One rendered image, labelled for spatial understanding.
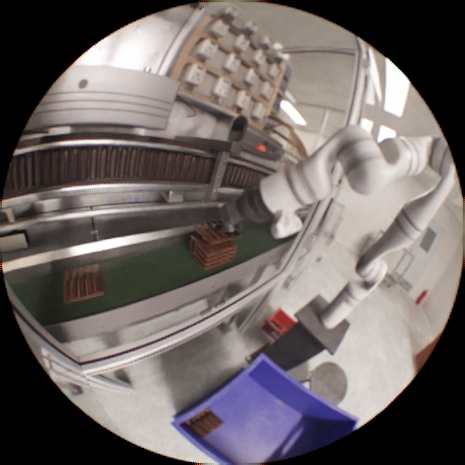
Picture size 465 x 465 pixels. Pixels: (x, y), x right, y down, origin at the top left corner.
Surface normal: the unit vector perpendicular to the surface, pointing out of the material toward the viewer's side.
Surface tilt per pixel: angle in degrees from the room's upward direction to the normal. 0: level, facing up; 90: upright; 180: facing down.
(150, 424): 0
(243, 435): 0
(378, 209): 90
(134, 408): 0
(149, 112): 90
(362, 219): 90
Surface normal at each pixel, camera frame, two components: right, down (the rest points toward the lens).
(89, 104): 0.66, 0.51
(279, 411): 0.29, -0.85
